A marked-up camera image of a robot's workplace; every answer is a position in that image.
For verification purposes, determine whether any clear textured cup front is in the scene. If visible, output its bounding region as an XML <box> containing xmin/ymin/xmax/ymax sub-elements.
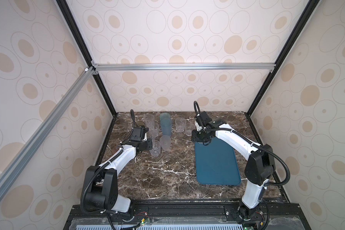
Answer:
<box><xmin>150</xmin><ymin>140</ymin><xmax>161</xmax><ymax>157</ymax></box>

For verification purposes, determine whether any small clear cup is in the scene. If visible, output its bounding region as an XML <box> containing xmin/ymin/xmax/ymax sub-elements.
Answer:
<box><xmin>185</xmin><ymin>123</ymin><xmax>195</xmax><ymax>136</ymax></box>

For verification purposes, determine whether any clear faceted cup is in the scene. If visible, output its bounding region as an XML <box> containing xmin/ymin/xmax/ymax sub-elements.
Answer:
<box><xmin>175</xmin><ymin>117</ymin><xmax>186</xmax><ymax>133</ymax></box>

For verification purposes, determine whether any teal plastic tray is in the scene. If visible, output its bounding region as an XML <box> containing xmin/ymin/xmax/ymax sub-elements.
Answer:
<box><xmin>195</xmin><ymin>138</ymin><xmax>242</xmax><ymax>186</ymax></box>

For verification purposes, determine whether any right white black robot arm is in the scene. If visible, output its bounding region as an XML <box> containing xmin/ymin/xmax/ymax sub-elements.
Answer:
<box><xmin>191</xmin><ymin>101</ymin><xmax>290</xmax><ymax>221</ymax></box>

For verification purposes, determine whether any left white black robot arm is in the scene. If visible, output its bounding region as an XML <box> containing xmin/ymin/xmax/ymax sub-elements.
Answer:
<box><xmin>80</xmin><ymin>109</ymin><xmax>152</xmax><ymax>214</ymax></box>

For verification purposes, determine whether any clear textured cup middle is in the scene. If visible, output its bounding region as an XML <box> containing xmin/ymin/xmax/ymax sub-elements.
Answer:
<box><xmin>149</xmin><ymin>123</ymin><xmax>159</xmax><ymax>140</ymax></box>

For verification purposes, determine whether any frosted grey cup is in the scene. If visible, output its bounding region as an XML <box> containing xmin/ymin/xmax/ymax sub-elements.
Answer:
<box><xmin>160</xmin><ymin>135</ymin><xmax>172</xmax><ymax>151</ymax></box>

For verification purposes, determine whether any tall clear textured cup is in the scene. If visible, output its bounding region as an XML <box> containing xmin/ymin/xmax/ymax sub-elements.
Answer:
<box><xmin>143</xmin><ymin>113</ymin><xmax>155</xmax><ymax>131</ymax></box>

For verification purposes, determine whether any blue frosted cup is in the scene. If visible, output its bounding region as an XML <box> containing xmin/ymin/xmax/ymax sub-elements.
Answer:
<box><xmin>160</xmin><ymin>118</ymin><xmax>172</xmax><ymax>136</ymax></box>

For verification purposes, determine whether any left diagonal aluminium bar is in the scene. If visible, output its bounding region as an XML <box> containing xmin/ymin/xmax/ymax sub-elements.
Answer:
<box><xmin>0</xmin><ymin>66</ymin><xmax>95</xmax><ymax>202</ymax></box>

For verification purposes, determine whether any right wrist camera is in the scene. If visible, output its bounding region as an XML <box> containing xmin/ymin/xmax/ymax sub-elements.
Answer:
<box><xmin>195</xmin><ymin>111</ymin><xmax>212</xmax><ymax>127</ymax></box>

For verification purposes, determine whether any horizontal aluminium frame bar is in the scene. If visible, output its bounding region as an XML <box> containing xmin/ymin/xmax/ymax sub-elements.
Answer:
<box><xmin>94</xmin><ymin>63</ymin><xmax>276</xmax><ymax>71</ymax></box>

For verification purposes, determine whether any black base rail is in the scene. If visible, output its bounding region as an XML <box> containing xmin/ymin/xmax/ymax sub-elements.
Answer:
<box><xmin>64</xmin><ymin>201</ymin><xmax>311</xmax><ymax>230</ymax></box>

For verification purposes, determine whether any left black frame post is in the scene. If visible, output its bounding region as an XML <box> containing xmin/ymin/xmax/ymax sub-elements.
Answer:
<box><xmin>56</xmin><ymin>0</ymin><xmax>117</xmax><ymax>117</ymax></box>

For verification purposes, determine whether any black frame post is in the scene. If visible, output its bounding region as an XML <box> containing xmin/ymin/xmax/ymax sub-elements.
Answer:
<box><xmin>246</xmin><ymin>0</ymin><xmax>321</xmax><ymax>117</ymax></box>
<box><xmin>56</xmin><ymin>0</ymin><xmax>117</xmax><ymax>117</ymax></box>

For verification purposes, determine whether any right black frame post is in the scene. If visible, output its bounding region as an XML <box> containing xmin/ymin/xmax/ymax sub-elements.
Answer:
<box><xmin>246</xmin><ymin>0</ymin><xmax>321</xmax><ymax>117</ymax></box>

